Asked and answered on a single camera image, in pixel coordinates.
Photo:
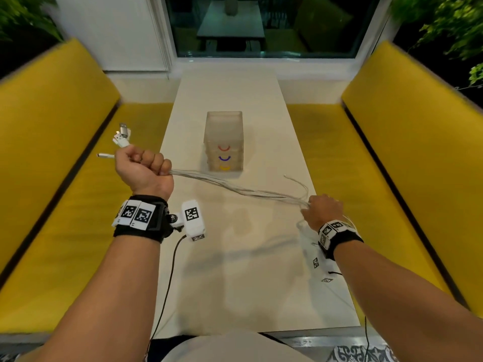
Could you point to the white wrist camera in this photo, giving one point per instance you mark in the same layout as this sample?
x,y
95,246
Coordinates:
x,y
313,252
192,222

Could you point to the person's right forearm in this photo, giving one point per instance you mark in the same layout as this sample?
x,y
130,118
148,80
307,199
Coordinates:
x,y
396,297

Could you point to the green plant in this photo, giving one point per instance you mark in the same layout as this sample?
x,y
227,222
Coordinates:
x,y
445,22
26,15

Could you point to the yellow bench right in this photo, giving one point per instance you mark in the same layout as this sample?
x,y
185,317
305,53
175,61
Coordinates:
x,y
430,147

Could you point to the yellow bench seat cushion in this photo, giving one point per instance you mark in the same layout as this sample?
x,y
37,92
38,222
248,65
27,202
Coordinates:
x,y
86,241
339,165

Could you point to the person's left forearm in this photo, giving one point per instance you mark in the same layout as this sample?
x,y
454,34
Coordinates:
x,y
113,297

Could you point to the person's white shirt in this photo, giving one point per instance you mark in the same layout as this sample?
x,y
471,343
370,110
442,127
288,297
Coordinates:
x,y
234,348

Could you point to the glass window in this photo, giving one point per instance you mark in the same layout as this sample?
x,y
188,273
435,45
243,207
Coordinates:
x,y
279,22

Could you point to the person's left hand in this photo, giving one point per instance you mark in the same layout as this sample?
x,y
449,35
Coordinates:
x,y
145,173

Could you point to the person's right hand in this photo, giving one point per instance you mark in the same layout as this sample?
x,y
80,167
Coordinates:
x,y
322,211

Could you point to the yellow bench backrest cushion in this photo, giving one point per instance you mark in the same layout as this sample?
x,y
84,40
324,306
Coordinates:
x,y
49,128

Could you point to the black marker wristband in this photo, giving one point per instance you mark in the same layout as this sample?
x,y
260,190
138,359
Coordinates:
x,y
151,229
343,237

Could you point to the translucent plastic drawer box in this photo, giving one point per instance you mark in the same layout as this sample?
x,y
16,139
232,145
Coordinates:
x,y
224,128

